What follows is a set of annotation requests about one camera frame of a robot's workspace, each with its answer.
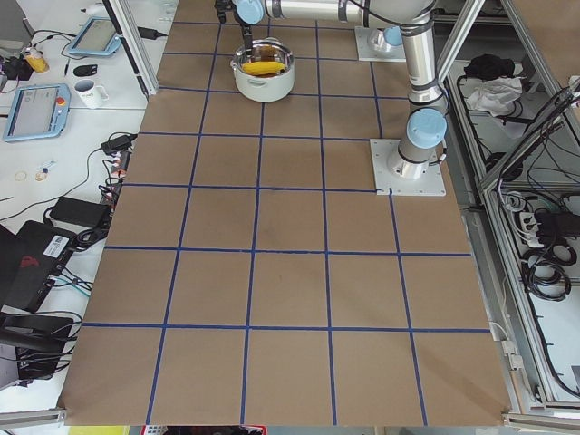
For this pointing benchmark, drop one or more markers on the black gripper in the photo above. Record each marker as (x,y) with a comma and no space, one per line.
(246,40)

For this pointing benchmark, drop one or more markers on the yellow corn cob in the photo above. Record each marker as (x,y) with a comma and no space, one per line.
(263,68)

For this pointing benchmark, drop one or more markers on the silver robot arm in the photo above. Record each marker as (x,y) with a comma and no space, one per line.
(426,124)
(385,40)

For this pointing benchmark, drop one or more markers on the white cooking pot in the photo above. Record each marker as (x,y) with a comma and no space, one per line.
(270,88)

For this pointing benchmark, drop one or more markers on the blue teach pendant far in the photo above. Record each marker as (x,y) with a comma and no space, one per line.
(98,37)

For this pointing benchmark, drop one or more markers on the blue teach pendant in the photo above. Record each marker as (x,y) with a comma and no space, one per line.
(38,112)
(98,37)

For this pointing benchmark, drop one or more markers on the white mug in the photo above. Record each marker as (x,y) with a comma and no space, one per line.
(93,95)

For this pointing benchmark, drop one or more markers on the black round mouse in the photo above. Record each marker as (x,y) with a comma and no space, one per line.
(85,70)

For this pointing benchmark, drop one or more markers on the black power adapter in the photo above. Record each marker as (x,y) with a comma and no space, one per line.
(118,144)

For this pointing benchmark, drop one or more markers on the yellow bottle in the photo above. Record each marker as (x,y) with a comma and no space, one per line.
(36,61)

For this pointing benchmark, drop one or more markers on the blue teach pendant near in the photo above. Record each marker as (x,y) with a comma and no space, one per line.
(38,112)

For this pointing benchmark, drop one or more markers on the brown paper table mat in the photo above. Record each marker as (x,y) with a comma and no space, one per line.
(253,275)

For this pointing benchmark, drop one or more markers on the crumpled white cloth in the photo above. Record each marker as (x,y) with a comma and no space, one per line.
(497,97)

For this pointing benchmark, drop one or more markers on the black power brick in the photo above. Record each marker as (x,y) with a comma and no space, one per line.
(80,212)

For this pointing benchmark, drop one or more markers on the black laptop computer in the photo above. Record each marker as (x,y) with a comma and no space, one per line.
(47,250)

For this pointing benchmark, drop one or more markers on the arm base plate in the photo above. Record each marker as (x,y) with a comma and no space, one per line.
(395,176)
(365,53)

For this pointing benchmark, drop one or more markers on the aluminium frame post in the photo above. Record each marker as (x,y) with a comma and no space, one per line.
(121,16)

